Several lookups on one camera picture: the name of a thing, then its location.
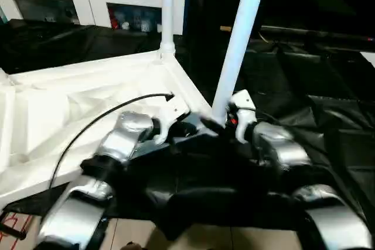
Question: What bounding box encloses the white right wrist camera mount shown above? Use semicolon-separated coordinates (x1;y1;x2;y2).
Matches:
229;89;258;145

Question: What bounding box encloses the black tripod leg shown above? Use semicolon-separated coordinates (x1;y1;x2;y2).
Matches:
0;211;27;241

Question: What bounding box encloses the white flat board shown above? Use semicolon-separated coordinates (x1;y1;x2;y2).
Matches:
360;51;375;68

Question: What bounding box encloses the white plastic table leg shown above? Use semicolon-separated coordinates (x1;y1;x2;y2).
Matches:
211;0;270;125
159;0;176;57

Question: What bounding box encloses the black mat cloth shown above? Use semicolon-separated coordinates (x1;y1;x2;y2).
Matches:
0;17;375;241

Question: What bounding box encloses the red carton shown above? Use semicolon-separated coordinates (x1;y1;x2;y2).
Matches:
110;9;120;30

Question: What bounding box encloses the white plastic table top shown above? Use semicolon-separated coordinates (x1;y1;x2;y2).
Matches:
0;49;219;208

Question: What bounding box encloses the red cable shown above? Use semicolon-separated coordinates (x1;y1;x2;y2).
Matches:
0;213;32;241

